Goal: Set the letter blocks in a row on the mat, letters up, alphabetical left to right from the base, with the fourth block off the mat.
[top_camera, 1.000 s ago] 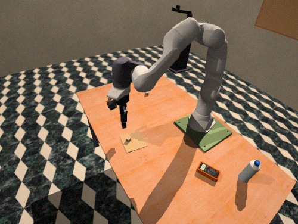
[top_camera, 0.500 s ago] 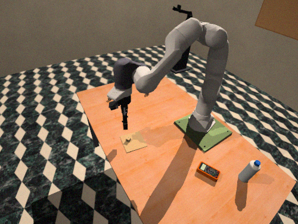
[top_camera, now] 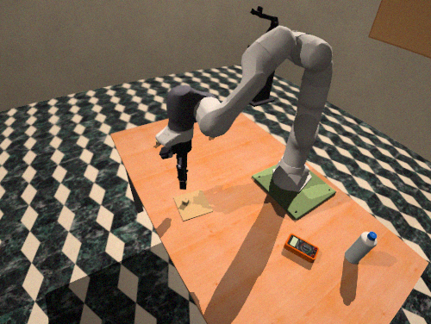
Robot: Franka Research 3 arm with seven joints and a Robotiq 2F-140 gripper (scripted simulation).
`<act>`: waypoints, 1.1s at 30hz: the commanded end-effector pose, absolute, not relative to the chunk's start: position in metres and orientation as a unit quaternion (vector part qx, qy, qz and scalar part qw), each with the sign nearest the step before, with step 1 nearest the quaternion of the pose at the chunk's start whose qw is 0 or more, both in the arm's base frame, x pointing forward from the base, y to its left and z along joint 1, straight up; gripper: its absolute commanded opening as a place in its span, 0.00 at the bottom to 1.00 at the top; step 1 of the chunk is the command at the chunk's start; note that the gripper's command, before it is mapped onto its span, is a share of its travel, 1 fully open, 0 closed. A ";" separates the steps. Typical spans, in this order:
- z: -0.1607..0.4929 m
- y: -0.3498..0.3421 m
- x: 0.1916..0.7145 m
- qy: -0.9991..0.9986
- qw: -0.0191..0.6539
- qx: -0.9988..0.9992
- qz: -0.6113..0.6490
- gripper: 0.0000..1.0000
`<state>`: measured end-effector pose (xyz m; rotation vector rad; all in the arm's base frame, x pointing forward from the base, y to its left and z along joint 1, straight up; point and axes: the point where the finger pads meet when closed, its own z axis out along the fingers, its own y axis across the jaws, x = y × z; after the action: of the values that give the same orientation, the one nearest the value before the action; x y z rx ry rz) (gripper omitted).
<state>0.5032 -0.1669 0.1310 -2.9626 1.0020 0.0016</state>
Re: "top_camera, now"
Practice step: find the tan flat mat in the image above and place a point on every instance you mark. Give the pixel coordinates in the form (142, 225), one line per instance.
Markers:
(197, 206)

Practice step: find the orange pocket multimeter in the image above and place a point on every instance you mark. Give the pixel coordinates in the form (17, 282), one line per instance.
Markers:
(301, 248)

